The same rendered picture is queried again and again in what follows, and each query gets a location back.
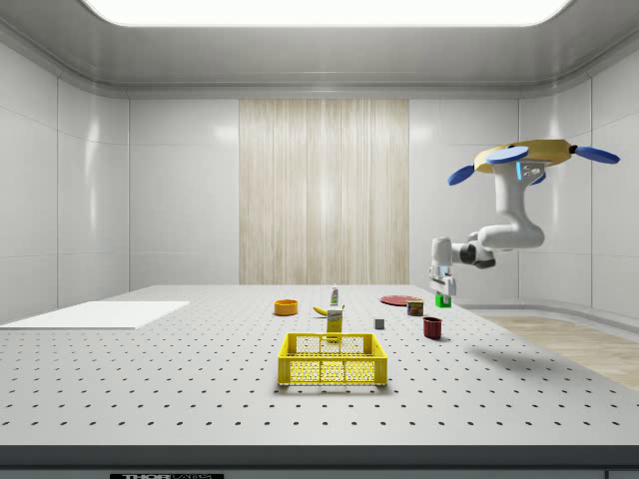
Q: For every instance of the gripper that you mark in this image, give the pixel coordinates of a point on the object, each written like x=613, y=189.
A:
x=443, y=285

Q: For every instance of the green cube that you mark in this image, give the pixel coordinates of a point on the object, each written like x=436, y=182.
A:
x=443, y=301

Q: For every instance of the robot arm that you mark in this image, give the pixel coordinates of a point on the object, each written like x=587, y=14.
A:
x=511, y=204

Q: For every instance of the flat-sided can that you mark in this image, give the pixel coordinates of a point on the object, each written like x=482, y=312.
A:
x=415, y=309

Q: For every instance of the red mug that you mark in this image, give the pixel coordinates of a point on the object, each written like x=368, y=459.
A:
x=432, y=329

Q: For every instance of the red plate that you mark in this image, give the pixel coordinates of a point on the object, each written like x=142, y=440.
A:
x=397, y=300

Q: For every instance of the grey cube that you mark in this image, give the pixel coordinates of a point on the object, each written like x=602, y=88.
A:
x=379, y=324

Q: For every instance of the small white bottle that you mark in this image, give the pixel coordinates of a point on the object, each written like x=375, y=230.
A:
x=334, y=296

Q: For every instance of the yellow and white box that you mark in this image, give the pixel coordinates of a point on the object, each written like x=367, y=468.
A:
x=334, y=320

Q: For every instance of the banana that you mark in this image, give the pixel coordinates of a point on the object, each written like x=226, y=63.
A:
x=321, y=311

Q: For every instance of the yellow basket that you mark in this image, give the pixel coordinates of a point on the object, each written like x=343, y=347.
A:
x=333, y=371

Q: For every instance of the drone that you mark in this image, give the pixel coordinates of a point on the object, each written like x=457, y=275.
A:
x=529, y=152

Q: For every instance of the yellow bowl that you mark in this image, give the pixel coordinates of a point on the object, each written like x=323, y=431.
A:
x=286, y=308

